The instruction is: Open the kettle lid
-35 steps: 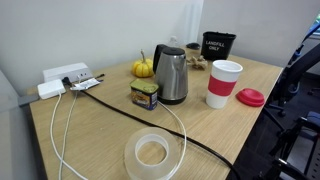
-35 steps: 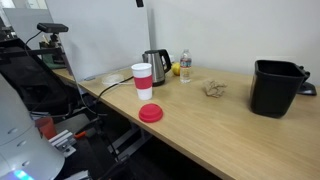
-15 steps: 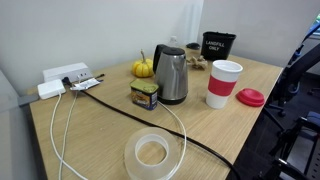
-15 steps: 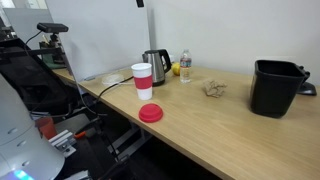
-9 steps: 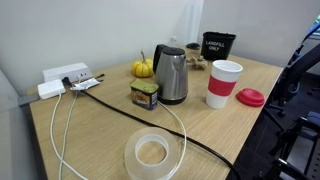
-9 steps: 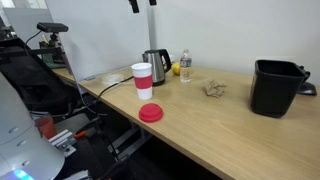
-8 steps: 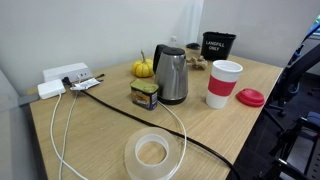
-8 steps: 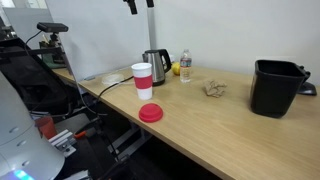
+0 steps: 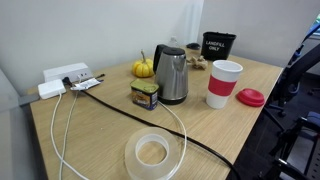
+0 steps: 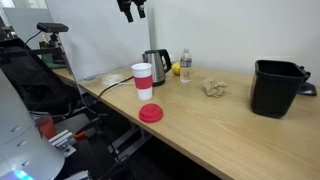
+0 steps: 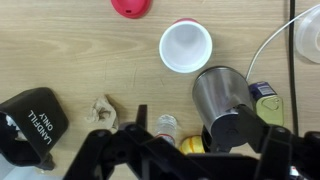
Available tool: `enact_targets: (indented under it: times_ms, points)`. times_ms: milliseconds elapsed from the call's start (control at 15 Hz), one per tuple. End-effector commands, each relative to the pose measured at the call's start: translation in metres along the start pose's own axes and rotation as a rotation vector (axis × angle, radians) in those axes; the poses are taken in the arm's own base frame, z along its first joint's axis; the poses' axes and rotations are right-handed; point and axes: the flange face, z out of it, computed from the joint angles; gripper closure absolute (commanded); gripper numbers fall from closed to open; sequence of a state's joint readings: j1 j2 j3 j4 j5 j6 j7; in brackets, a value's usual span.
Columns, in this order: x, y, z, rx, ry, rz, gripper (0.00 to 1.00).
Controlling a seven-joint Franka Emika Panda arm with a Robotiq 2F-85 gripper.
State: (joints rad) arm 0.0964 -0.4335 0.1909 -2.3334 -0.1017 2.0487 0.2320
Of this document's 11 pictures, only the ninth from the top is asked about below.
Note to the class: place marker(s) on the stainless steel electric kettle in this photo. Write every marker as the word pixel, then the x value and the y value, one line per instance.
pixel 171 78

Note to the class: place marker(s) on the black kettle lid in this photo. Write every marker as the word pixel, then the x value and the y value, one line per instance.
pixel 173 51

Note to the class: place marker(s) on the red plastic cup lid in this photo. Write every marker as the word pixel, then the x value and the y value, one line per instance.
pixel 250 97

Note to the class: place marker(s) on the gold-top canned meat tin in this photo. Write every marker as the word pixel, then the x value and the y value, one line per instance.
pixel 143 97

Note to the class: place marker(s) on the small yellow pumpkin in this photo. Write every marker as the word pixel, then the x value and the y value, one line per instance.
pixel 141 68

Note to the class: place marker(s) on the crumpled brown paper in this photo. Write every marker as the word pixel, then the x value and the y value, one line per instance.
pixel 198 62

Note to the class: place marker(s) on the clear plastic water bottle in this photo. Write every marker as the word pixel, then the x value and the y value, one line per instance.
pixel 173 42

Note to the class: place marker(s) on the small black object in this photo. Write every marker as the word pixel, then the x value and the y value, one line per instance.
pixel 193 46

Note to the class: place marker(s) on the clear tape roll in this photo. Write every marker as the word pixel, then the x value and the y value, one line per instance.
pixel 173 150

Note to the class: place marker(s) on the white cup with red band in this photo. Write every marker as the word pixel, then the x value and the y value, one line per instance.
pixel 221 86

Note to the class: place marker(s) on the black pen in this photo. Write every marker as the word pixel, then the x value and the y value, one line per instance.
pixel 100 76

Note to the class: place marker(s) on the black landfill only bin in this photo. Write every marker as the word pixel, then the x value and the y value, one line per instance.
pixel 216 46

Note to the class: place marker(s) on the white foil packet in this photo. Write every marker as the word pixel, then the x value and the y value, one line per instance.
pixel 85 84

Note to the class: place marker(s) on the white power outlet box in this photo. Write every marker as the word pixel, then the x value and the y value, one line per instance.
pixel 66 70

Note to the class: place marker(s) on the white power adapter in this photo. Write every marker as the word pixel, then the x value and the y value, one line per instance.
pixel 51 89

